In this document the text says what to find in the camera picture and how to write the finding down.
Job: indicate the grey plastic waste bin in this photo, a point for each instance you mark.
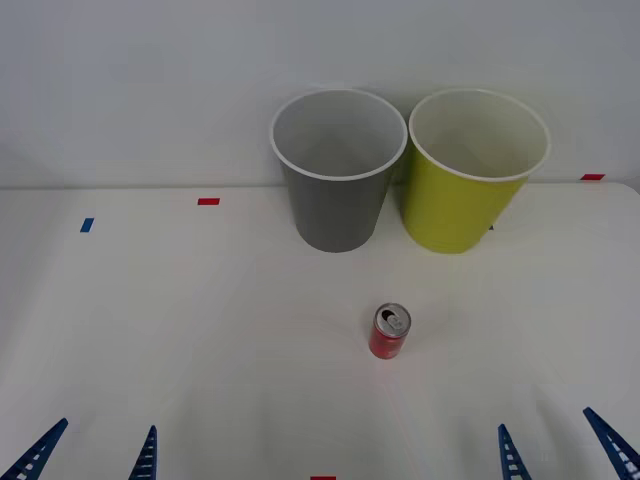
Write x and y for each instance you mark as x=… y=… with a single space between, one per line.
x=340 y=210

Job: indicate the yellow-green plastic waste bin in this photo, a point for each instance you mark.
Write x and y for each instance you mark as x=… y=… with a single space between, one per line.
x=450 y=210

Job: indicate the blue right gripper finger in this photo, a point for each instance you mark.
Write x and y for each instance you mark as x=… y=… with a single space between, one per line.
x=511 y=457
x=617 y=445

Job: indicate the red drink can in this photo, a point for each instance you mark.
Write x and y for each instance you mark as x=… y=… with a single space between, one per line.
x=389 y=337

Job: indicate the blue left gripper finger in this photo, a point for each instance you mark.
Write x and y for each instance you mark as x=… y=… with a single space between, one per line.
x=146 y=457
x=35 y=455

